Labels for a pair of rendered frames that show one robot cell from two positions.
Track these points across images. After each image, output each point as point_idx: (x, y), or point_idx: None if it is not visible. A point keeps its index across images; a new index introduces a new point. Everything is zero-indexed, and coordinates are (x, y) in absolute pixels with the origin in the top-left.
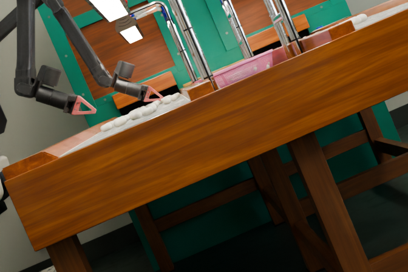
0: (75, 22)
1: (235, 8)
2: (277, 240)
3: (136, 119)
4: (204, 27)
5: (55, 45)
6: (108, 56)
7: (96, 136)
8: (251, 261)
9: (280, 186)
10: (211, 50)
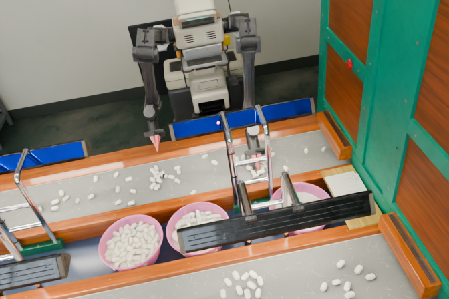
0: (250, 67)
1: (407, 185)
2: None
3: (61, 201)
4: (383, 158)
5: (320, 39)
6: (337, 85)
7: (77, 179)
8: None
9: None
10: (377, 177)
